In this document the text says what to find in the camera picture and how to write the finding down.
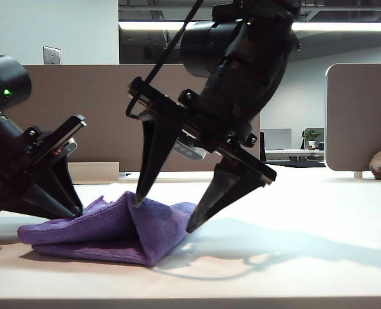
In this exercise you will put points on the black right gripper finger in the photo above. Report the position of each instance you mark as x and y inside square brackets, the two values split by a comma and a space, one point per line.
[155, 154]
[226, 190]

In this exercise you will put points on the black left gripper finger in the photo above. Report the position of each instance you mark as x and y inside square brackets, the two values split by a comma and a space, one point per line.
[66, 186]
[39, 202]

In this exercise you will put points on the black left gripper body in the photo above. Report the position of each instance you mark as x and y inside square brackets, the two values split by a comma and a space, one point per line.
[39, 151]

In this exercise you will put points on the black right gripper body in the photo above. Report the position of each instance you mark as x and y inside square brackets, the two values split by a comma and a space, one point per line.
[216, 125]

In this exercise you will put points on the purple microfiber cloth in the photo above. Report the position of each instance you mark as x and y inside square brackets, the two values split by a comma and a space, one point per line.
[107, 231]

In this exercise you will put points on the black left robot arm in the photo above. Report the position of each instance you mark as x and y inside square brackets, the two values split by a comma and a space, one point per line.
[4, 83]

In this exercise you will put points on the grey background desk divider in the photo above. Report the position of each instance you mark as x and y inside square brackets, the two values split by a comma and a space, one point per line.
[277, 138]

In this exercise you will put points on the brown desk divider panel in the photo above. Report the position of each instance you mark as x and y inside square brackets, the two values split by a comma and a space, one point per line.
[107, 96]
[361, 116]

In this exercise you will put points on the white background desk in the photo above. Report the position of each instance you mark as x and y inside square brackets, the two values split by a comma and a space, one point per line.
[293, 154]

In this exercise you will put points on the potted green plant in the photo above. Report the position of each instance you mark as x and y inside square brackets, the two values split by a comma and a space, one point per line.
[312, 136]

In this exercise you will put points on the long ceiling light strip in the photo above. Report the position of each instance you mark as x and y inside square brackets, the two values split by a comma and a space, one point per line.
[338, 26]

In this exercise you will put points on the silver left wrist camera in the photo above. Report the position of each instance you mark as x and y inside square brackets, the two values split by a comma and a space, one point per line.
[70, 146]

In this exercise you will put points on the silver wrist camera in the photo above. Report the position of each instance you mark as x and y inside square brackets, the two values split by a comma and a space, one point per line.
[190, 151]
[70, 146]

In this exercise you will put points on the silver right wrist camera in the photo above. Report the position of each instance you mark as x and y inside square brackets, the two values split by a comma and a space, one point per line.
[190, 151]

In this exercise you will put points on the metal wall switch plate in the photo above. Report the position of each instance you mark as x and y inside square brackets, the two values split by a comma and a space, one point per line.
[52, 56]

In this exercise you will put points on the white divider support bracket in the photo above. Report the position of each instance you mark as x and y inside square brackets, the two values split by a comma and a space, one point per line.
[358, 175]

